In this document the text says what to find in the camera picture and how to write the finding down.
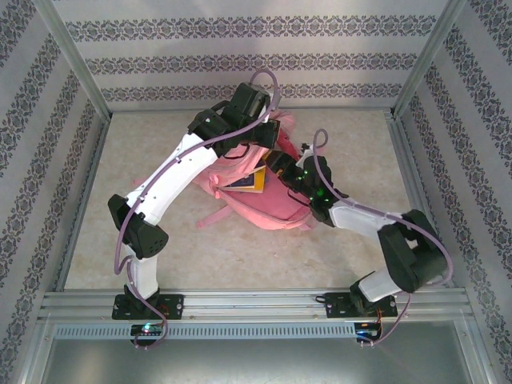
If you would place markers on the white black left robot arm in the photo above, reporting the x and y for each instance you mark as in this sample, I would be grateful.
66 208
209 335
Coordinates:
176 172

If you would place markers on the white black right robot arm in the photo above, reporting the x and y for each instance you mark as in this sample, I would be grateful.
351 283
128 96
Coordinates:
352 216

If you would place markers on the aluminium side rail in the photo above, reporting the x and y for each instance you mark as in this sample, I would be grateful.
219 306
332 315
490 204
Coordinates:
85 200
412 168

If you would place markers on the right controller board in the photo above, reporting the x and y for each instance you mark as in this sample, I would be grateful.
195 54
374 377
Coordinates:
368 332

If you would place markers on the grey metal sheet panel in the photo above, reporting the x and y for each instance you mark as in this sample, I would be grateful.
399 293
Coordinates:
256 364

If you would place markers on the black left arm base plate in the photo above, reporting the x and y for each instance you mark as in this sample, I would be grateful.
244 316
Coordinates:
176 306

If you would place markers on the aluminium frame post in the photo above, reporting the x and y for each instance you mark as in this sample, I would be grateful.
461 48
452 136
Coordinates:
77 60
425 60

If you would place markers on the left controller board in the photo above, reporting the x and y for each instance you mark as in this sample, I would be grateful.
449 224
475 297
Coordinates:
154 330

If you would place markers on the dark blue white-print book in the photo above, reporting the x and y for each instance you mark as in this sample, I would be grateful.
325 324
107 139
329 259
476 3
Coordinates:
244 182

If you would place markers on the controller board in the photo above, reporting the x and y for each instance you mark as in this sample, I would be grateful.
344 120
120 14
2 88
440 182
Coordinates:
368 332
154 330

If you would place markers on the aluminium mounting rail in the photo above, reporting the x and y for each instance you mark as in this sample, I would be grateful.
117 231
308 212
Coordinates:
248 304

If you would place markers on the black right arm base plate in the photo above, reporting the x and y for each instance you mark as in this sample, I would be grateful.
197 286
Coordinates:
336 306

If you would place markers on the pink student backpack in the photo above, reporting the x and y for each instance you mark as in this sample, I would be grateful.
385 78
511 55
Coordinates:
272 208

